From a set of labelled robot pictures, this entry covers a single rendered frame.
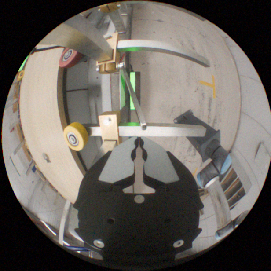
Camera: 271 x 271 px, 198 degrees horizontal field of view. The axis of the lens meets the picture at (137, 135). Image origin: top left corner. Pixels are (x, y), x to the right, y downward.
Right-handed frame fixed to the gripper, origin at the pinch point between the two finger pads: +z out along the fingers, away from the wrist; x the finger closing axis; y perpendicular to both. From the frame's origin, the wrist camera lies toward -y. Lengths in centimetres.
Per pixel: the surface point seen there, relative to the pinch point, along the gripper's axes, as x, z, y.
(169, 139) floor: 44, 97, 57
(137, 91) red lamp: -0.4, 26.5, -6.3
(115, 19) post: -8.3, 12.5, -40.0
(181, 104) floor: 55, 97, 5
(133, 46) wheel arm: -1.4, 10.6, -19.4
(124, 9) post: -7, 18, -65
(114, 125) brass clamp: -6.1, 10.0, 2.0
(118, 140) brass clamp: -5.6, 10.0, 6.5
